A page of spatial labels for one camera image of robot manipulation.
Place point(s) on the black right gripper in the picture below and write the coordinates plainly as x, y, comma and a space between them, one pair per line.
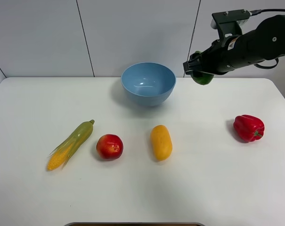
218, 60

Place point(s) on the green lime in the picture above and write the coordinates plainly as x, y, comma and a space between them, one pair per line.
207, 77

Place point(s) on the yellow mango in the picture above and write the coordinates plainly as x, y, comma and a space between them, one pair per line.
161, 143

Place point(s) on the red apple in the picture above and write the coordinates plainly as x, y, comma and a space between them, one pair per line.
109, 147

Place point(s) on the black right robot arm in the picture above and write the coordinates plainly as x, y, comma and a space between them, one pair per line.
269, 42

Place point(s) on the blue plastic bowl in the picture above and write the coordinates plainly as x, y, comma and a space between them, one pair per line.
148, 84

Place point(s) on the red bell pepper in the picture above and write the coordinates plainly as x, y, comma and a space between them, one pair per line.
249, 128

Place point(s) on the corn cob with husk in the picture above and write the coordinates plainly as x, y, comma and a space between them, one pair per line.
64, 152

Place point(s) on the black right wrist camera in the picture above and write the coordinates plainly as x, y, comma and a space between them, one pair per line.
227, 22

